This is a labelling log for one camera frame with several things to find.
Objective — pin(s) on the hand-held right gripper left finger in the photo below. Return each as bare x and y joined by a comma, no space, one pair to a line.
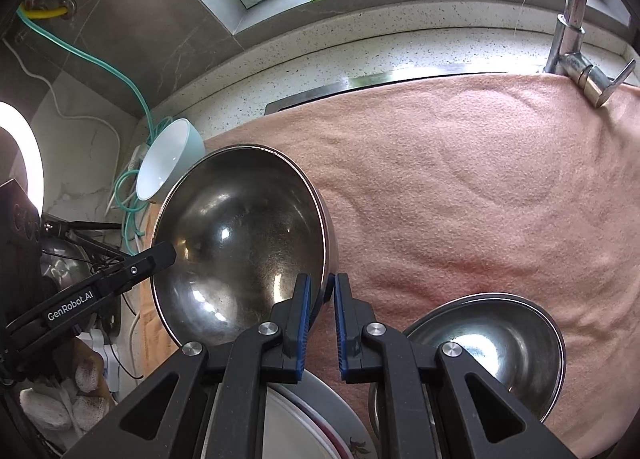
302,319

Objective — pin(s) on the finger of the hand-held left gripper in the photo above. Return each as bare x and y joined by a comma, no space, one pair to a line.
152,261

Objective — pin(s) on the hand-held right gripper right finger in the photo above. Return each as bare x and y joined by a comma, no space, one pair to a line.
341,329

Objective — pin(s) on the large stainless steel bowl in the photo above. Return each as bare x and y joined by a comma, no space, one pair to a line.
235,239

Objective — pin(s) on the light blue bowl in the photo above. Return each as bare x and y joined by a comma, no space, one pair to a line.
160,164

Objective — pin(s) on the white plate grey leaf print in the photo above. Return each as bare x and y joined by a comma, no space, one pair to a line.
290,424

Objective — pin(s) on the small stainless steel bowl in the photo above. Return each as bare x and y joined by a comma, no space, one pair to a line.
480,349

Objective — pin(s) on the person's left hand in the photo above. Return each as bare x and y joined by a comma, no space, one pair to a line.
65,404

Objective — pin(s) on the steel pot lid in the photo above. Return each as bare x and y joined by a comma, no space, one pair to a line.
62,264

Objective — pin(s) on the black tripod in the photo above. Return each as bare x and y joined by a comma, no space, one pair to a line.
90,226

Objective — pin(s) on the small white adapter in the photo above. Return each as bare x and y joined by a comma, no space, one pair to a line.
137,155

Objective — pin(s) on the pink towel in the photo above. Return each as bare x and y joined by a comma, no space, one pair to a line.
475,189

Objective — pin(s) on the stainless steel sink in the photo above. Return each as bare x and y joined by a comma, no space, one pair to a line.
325,89

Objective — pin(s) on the chrome faucet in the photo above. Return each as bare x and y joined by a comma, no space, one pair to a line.
570,24

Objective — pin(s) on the metal wall pipe fitting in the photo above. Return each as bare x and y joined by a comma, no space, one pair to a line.
69,5

